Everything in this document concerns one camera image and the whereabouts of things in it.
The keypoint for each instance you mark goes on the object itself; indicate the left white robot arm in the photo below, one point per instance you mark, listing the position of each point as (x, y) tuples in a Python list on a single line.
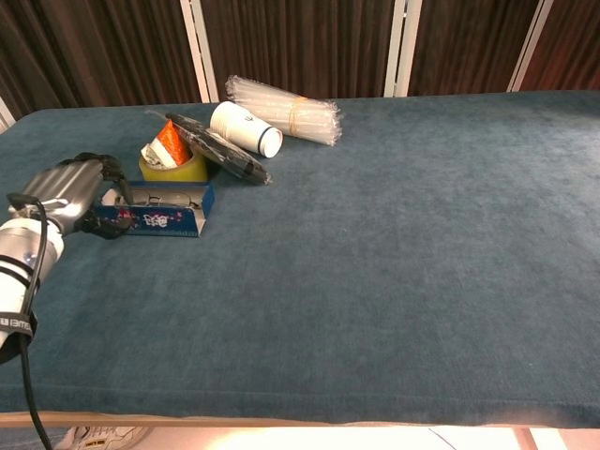
[(14, 262)]

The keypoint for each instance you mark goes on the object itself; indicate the bundle of wrapped clear straws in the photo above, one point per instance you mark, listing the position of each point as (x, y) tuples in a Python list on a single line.
[(286, 112)]

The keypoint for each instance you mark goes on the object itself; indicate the blue table cloth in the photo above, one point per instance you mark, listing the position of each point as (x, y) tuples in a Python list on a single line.
[(375, 262)]

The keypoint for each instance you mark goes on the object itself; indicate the black rimmed eyeglasses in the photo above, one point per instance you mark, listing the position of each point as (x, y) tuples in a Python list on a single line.
[(161, 199)]

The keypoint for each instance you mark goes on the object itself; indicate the white sneaker under table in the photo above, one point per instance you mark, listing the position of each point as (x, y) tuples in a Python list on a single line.
[(108, 437)]

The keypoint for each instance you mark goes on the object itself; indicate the orange white crumpled wrapper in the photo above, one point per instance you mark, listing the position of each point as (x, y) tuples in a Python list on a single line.
[(171, 138)]

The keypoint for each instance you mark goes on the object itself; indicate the black item in clear bag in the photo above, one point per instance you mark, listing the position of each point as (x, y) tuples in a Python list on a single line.
[(225, 152)]

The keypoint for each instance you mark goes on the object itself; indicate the white partition frame post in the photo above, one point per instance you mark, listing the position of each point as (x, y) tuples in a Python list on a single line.
[(199, 51), (4, 115), (402, 47), (532, 44)]

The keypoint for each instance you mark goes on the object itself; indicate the yellow tape roll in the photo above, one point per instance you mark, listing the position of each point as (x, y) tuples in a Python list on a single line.
[(187, 172)]

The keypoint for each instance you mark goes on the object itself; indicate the white paper cup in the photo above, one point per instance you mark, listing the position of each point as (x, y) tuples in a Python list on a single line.
[(239, 124)]

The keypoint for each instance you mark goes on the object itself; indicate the blue glasses case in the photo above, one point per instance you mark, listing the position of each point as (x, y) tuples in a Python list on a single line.
[(159, 221)]

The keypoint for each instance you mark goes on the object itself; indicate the dark brown pleated curtain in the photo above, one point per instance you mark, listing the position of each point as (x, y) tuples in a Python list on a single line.
[(300, 42)]

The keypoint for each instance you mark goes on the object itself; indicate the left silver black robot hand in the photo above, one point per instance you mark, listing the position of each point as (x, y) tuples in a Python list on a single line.
[(61, 187)]

